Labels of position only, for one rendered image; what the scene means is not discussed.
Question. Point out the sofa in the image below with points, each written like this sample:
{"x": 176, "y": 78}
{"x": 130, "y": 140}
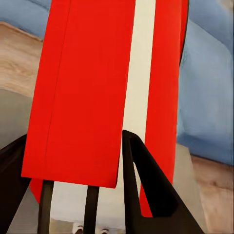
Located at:
{"x": 205, "y": 115}

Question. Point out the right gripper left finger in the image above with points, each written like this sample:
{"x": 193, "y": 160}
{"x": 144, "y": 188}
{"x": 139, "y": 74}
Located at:
{"x": 12, "y": 185}

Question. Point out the coffee table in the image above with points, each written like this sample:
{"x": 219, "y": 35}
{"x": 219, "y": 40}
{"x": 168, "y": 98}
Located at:
{"x": 15, "y": 110}

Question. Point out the radio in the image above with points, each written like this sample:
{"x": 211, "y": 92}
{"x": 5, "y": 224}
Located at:
{"x": 106, "y": 66}

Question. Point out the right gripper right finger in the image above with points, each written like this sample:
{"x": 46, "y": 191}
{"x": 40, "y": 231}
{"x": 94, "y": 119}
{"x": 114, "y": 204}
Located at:
{"x": 170, "y": 214}

